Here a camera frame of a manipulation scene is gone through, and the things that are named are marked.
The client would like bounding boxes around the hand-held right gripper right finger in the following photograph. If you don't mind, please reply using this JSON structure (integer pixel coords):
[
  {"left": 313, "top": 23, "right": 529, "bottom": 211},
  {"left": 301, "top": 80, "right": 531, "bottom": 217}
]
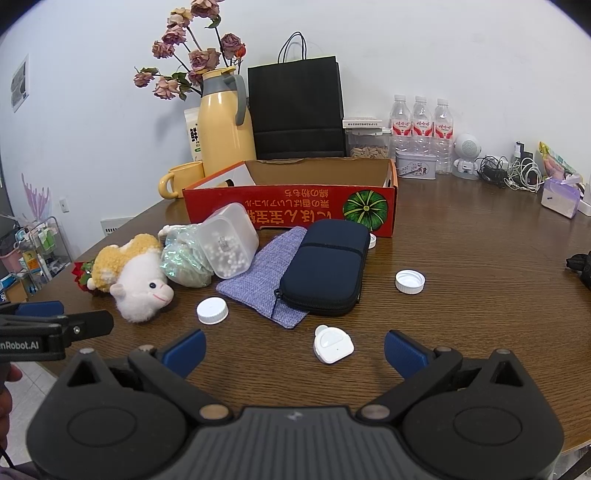
[{"left": 358, "top": 329, "right": 527, "bottom": 423}]

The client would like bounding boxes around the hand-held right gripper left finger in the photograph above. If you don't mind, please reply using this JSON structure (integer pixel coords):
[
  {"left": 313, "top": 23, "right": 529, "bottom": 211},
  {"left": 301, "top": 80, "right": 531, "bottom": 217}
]
[{"left": 67, "top": 329, "right": 234, "bottom": 425}]

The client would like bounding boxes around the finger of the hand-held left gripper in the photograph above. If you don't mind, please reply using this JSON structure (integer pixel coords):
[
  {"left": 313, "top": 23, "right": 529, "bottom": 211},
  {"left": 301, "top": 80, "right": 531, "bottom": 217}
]
[
  {"left": 0, "top": 301, "right": 65, "bottom": 320},
  {"left": 60, "top": 310, "right": 114, "bottom": 346}
]

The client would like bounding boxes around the red fabric ornament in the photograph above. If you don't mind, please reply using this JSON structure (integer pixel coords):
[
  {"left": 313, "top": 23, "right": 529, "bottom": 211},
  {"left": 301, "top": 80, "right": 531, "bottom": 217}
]
[{"left": 71, "top": 261, "right": 98, "bottom": 292}]

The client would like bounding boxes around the plush sheep toy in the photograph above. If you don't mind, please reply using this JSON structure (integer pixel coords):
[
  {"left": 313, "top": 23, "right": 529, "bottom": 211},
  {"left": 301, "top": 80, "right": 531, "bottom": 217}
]
[{"left": 90, "top": 233, "right": 175, "bottom": 324}]

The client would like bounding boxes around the white ridged bottle cap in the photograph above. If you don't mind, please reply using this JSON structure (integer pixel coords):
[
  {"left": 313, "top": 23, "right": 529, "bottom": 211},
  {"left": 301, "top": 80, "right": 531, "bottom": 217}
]
[{"left": 394, "top": 268, "right": 426, "bottom": 295}]

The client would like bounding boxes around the iridescent green bag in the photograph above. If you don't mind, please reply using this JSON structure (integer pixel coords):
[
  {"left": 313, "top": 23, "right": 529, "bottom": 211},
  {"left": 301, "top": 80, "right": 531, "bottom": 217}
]
[{"left": 159, "top": 226, "right": 215, "bottom": 288}]

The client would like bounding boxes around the purple fabric pouch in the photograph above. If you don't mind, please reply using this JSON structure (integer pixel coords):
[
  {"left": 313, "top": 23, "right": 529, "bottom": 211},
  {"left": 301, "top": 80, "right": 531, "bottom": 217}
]
[{"left": 216, "top": 226, "right": 309, "bottom": 329}]

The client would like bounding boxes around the clear plastic bead container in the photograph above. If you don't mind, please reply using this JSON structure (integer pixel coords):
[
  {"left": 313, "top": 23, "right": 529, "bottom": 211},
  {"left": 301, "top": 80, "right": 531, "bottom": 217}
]
[{"left": 196, "top": 202, "right": 260, "bottom": 280}]

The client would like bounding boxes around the navy zip case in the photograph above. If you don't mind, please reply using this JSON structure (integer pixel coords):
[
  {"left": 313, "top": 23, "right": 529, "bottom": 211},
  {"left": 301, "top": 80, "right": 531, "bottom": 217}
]
[{"left": 274, "top": 219, "right": 371, "bottom": 318}]

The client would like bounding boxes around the red cardboard box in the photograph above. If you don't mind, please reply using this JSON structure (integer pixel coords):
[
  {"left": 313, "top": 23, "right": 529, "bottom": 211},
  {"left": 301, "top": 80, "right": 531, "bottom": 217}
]
[{"left": 182, "top": 158, "right": 399, "bottom": 238}]

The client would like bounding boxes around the metal storage cart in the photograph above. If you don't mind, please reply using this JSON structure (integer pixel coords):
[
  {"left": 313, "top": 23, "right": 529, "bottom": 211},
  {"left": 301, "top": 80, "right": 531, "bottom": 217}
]
[{"left": 0, "top": 215, "right": 72, "bottom": 303}]

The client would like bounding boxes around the small white plastic device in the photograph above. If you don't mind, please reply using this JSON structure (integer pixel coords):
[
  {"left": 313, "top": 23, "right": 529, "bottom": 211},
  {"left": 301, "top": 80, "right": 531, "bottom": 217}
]
[{"left": 313, "top": 324, "right": 355, "bottom": 364}]

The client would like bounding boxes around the yellow mug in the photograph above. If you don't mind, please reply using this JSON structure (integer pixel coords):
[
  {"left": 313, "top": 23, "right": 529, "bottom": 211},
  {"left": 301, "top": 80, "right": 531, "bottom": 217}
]
[{"left": 159, "top": 161, "right": 206, "bottom": 200}]

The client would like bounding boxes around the printed tin box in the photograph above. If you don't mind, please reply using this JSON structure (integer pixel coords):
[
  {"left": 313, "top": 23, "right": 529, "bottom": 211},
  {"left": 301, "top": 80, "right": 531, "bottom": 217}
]
[{"left": 394, "top": 151, "right": 438, "bottom": 178}]

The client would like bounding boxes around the black object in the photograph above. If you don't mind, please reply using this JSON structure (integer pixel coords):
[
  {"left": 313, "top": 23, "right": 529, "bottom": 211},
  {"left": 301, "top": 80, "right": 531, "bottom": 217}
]
[{"left": 566, "top": 251, "right": 591, "bottom": 291}]

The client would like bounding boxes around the clear seed container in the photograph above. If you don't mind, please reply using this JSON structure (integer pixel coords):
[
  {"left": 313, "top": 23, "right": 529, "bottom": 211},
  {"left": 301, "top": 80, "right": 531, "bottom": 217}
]
[{"left": 345, "top": 127, "right": 391, "bottom": 160}]

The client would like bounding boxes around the white robot speaker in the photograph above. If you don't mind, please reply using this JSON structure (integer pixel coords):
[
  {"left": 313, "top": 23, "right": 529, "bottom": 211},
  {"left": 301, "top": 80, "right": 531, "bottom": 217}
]
[{"left": 452, "top": 134, "right": 484, "bottom": 178}]

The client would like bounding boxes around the white printed carton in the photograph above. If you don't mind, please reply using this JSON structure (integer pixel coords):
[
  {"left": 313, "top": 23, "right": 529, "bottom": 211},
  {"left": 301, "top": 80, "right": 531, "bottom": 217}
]
[{"left": 184, "top": 107, "right": 204, "bottom": 162}]

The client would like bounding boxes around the purple tissue pack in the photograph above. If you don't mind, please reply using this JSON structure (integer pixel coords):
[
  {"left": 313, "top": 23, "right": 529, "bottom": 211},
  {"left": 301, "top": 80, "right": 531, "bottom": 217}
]
[{"left": 541, "top": 178, "right": 581, "bottom": 219}]

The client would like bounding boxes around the yellow thermos jug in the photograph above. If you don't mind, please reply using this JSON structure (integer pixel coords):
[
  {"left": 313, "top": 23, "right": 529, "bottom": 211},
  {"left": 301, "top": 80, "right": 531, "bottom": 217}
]
[{"left": 198, "top": 67, "right": 257, "bottom": 178}]

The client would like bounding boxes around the colourful snack packet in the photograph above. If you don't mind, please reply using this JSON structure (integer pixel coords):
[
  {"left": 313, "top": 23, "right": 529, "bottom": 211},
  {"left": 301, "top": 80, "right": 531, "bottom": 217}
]
[{"left": 538, "top": 141, "right": 580, "bottom": 183}]

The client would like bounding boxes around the black paper bag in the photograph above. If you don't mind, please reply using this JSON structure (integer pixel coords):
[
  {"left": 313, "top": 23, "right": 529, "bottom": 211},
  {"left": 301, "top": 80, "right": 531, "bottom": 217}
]
[{"left": 247, "top": 31, "right": 347, "bottom": 161}]

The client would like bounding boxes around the dried rose bouquet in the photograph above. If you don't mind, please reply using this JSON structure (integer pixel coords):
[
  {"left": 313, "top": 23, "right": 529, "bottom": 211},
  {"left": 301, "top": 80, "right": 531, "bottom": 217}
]
[{"left": 134, "top": 0, "right": 247, "bottom": 101}]

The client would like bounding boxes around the purple coral wall sticker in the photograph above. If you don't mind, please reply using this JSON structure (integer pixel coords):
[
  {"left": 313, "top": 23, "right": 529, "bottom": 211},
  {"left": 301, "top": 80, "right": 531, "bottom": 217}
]
[{"left": 21, "top": 173, "right": 51, "bottom": 222}]

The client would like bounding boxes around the white cable bundle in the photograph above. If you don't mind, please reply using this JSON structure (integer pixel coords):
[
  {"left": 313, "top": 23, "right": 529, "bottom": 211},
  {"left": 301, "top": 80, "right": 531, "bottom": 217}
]
[{"left": 505, "top": 157, "right": 543, "bottom": 191}]

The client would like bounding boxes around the wall poster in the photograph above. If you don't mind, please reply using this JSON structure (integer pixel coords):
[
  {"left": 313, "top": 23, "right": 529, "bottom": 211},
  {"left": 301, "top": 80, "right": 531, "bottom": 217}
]
[{"left": 10, "top": 54, "right": 31, "bottom": 114}]

